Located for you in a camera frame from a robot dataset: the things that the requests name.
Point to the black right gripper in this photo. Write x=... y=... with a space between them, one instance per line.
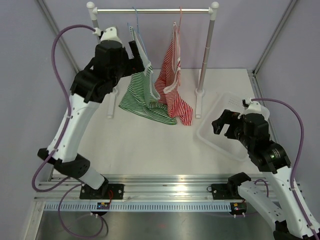
x=228 y=117

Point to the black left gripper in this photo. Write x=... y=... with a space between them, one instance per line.
x=133 y=65

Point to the blue wire hanger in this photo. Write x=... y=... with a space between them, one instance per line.
x=136 y=36

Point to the green striped tank top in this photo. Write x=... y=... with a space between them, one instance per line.
x=141 y=97

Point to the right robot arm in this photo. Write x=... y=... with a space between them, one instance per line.
x=291 y=219

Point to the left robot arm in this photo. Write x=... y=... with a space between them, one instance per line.
x=110 y=63

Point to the red striped tank top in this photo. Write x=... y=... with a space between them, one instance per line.
x=169 y=79

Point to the clear plastic basket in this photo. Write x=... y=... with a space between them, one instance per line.
x=232 y=149

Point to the white clothes rack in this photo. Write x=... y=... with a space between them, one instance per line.
x=212 y=11

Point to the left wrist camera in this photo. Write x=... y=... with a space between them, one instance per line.
x=110 y=33

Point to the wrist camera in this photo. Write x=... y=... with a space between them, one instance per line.
x=110 y=33
x=251 y=107

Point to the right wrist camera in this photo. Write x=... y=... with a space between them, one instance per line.
x=251 y=107

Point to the red wire hanger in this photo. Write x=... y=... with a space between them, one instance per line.
x=180 y=17

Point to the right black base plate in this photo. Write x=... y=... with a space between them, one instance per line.
x=221 y=191

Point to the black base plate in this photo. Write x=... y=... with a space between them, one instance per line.
x=221 y=191
x=115 y=191

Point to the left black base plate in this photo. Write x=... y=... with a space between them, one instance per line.
x=115 y=191

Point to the aluminium mounting rail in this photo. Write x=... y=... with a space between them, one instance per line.
x=142 y=188

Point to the white slotted cable duct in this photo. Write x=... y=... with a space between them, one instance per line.
x=138 y=207

